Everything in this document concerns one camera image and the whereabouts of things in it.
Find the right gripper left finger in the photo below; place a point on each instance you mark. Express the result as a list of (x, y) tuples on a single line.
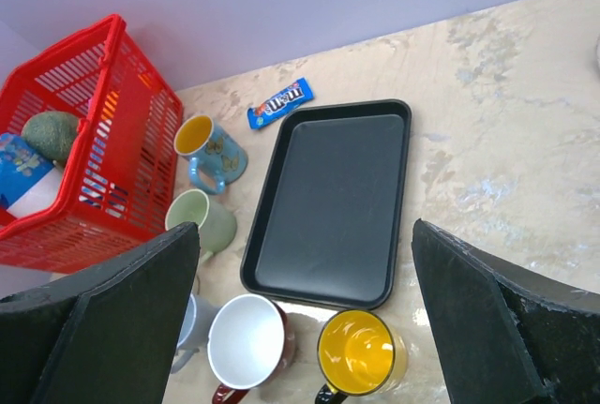
[(105, 334)]

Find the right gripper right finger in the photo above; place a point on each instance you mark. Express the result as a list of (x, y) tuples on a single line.
[(503, 333)]

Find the light grey mug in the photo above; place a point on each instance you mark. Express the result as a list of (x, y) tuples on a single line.
[(194, 331)]

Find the dark red mug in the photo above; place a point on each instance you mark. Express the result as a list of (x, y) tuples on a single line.
[(251, 341)]

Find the yellow mug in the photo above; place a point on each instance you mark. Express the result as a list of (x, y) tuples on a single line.
[(359, 355)]

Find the light green mug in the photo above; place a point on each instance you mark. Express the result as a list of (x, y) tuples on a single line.
[(217, 226)]

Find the blue butterfly mug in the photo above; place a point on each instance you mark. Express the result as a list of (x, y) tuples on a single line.
[(214, 158)]

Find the red plastic basket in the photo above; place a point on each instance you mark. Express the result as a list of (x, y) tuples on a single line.
[(118, 182)]

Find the black tray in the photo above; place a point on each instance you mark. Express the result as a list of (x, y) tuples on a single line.
[(326, 227)]

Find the green melon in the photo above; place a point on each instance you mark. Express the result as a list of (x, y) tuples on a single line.
[(51, 134)]

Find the blue candy packet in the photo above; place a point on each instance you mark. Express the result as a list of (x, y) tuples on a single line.
[(280, 104)]

